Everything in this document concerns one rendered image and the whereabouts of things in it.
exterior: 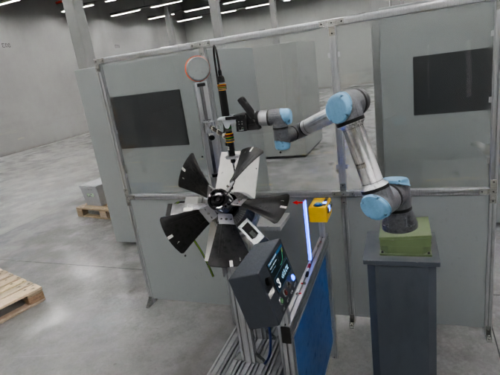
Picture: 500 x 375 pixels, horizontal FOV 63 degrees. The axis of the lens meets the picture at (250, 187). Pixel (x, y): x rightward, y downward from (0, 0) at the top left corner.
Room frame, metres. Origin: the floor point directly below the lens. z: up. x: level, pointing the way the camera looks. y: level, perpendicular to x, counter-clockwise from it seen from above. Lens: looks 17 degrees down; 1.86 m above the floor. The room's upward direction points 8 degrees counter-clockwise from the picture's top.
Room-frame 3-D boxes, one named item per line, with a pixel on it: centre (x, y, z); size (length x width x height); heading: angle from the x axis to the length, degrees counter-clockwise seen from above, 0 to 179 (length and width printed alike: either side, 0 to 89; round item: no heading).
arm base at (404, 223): (1.67, -0.63, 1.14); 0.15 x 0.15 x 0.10
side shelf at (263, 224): (2.59, -0.03, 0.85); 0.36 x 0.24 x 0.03; 68
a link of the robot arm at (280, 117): (1.94, -0.18, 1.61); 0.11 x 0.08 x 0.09; 68
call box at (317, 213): (2.18, -0.38, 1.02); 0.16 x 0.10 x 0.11; 158
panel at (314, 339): (1.81, -0.23, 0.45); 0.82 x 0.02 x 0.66; 158
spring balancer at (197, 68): (2.74, 0.23, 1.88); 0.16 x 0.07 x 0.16; 103
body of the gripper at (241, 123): (2.00, -0.04, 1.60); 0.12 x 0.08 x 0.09; 68
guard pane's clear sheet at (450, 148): (2.70, -0.21, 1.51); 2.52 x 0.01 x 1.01; 68
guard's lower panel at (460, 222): (2.70, -0.21, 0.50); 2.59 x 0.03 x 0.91; 68
